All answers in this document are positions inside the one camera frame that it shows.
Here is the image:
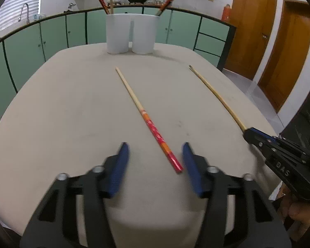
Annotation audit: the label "plain bamboo chopstick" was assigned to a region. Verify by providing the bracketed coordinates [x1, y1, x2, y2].
[189, 65, 247, 132]

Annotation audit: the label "right hand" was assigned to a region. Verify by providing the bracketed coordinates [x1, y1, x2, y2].
[277, 184, 310, 242]

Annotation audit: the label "chrome kitchen faucet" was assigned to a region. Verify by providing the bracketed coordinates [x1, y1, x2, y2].
[18, 3, 31, 24]

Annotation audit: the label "bamboo chopstick orange end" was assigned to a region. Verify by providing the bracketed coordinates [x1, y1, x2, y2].
[155, 0, 174, 16]

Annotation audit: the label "white utensil holder right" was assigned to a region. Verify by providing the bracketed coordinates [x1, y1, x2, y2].
[132, 14, 160, 54]

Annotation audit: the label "green lower kitchen cabinets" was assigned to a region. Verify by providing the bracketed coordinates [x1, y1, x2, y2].
[0, 4, 202, 140]

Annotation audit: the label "white utensil holder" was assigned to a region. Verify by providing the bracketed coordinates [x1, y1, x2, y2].
[132, 14, 160, 54]
[106, 13, 131, 54]

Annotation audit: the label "brown wooden door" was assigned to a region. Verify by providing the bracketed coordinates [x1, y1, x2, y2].
[258, 0, 310, 112]
[224, 0, 277, 80]

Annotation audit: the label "white utensil holder left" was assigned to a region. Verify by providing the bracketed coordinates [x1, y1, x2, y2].
[106, 13, 131, 54]

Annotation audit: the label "window with blinds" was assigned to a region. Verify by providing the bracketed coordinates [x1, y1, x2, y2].
[0, 0, 40, 32]

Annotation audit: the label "orange fire extinguisher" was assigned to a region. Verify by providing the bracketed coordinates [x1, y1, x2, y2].
[221, 4, 231, 22]

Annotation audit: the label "green drawer unit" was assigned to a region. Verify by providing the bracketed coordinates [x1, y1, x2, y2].
[193, 15, 236, 71]

